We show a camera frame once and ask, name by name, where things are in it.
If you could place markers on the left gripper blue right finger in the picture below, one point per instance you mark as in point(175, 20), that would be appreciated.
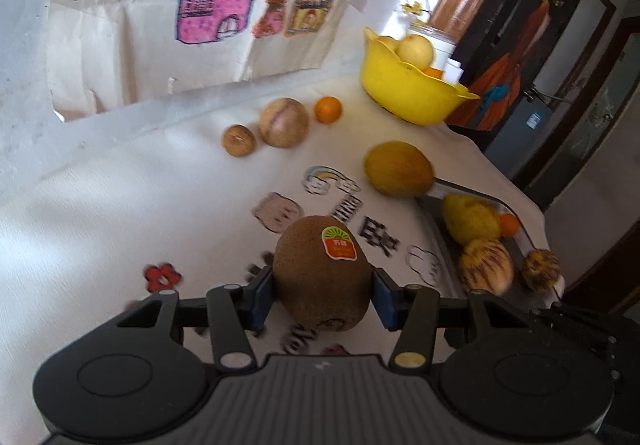
point(413, 313)

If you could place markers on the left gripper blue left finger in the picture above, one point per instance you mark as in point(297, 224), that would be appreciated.
point(234, 310)

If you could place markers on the striped purple pepino melon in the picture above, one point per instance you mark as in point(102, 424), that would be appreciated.
point(485, 264)

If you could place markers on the brown kiwi with sticker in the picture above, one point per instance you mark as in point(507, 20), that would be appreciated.
point(323, 276)

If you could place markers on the yellow-brown mango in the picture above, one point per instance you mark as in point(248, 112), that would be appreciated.
point(398, 169)

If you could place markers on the steel metal tray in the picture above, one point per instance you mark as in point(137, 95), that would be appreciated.
point(447, 252)

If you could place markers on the yellow-green pear fruit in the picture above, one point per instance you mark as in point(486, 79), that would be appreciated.
point(468, 218)

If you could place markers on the small orange in tray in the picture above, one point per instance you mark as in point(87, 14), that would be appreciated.
point(509, 225)

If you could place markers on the white printed tablecloth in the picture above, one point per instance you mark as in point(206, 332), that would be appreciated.
point(87, 242)

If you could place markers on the wrinkled passion fruit in tray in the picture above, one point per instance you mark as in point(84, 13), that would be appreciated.
point(541, 269)

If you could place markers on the striped brown round fruit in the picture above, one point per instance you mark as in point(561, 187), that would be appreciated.
point(284, 123)

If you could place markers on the yellow plastic bowl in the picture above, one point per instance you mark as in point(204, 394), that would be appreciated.
point(404, 90)

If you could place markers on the orange fruit in bowl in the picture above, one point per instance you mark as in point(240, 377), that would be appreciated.
point(433, 72)

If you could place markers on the white paper in bowl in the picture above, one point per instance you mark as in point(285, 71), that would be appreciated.
point(452, 72)

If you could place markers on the pale apple in bowl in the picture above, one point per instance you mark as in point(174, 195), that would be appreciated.
point(417, 50)

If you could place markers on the white jar with flowers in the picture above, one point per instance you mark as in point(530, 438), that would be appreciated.
point(442, 43)

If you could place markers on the children's house drawing paper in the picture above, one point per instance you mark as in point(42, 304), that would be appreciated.
point(107, 54)

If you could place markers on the small orange near wall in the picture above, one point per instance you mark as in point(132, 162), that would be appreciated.
point(328, 109)

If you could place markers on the orange figure wall poster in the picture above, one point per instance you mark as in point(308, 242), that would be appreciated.
point(501, 53)

